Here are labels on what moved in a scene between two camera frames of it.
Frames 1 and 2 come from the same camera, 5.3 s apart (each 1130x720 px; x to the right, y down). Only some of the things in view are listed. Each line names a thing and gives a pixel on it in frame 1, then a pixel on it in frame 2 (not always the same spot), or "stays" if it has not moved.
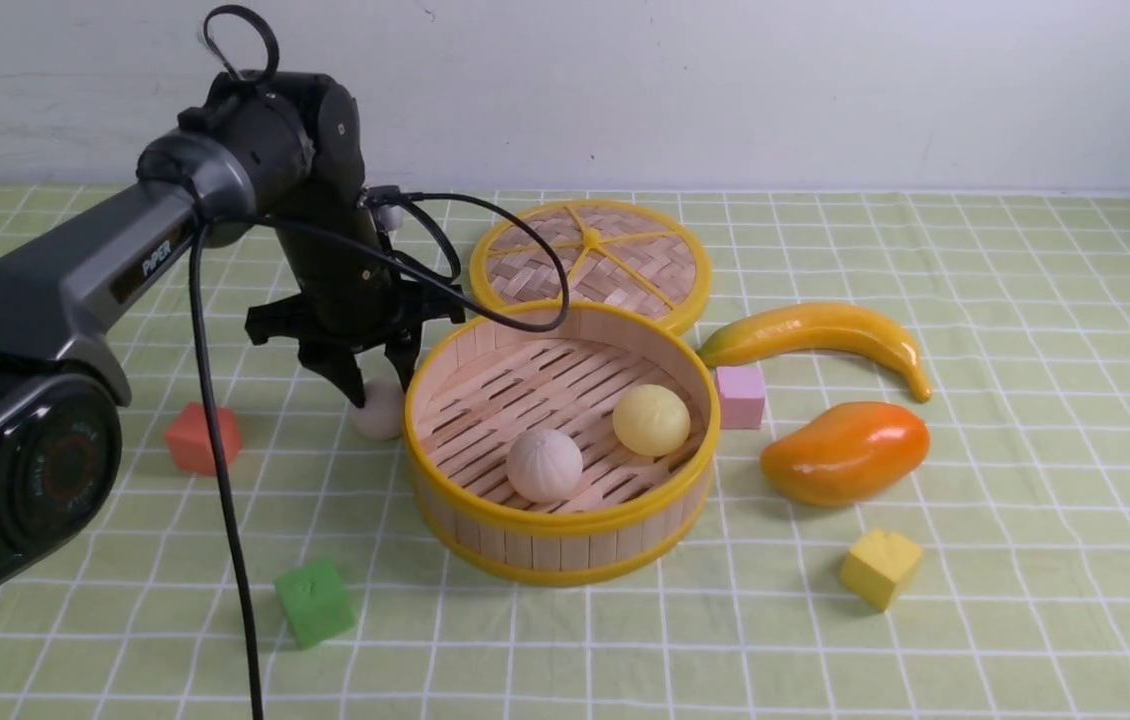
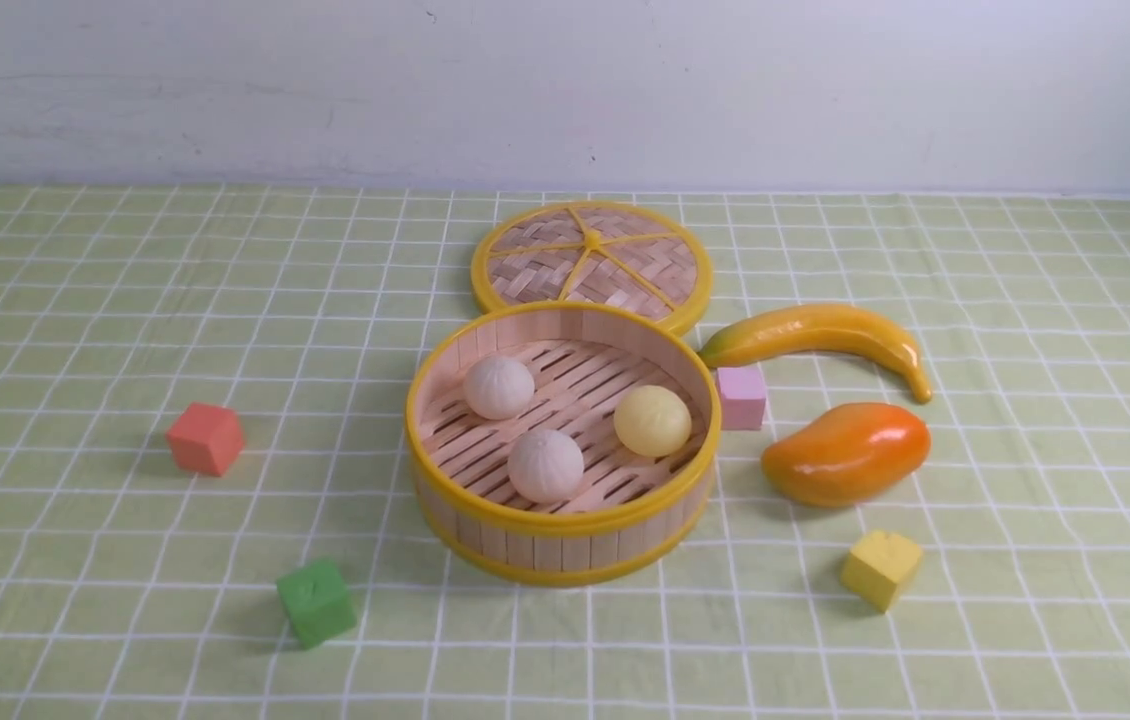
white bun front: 544,466 stays
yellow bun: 651,420 stays
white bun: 382,414 → 498,387
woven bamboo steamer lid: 627,253 stays
